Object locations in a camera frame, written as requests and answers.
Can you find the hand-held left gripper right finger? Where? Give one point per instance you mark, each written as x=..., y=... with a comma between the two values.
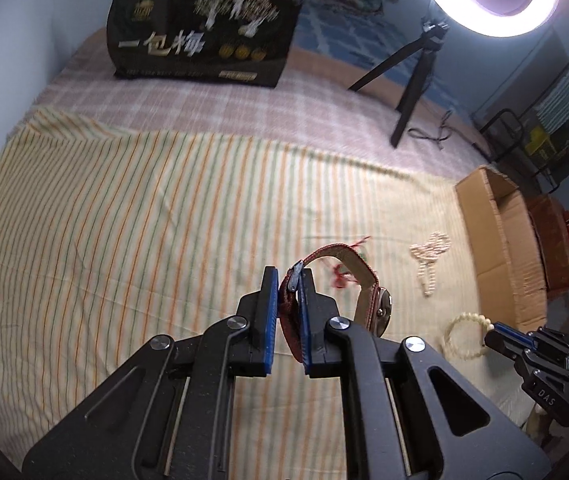
x=307, y=320

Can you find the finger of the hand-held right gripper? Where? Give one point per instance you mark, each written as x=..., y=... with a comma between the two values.
x=509, y=332

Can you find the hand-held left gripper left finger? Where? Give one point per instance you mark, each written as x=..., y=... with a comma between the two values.
x=269, y=310

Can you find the brown cardboard box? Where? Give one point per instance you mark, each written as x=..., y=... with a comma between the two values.
x=504, y=240

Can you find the orange cloth covered table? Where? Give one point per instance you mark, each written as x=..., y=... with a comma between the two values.
x=549, y=240

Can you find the yellow crate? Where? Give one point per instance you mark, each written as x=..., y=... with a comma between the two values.
x=537, y=141

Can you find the pink checked bed sheet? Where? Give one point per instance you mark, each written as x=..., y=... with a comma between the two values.
x=264, y=110

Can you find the black low shoe rack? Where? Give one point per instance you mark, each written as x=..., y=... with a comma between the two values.
x=507, y=120

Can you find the black tripod stand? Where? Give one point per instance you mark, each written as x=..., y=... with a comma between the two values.
x=404, y=110

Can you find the striped hanging towel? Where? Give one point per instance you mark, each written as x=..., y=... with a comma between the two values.
x=564, y=92

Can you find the blue patterned blanket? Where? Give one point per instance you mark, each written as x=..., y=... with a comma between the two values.
x=339, y=25

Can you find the black printed bag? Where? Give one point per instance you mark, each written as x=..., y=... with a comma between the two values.
x=189, y=20

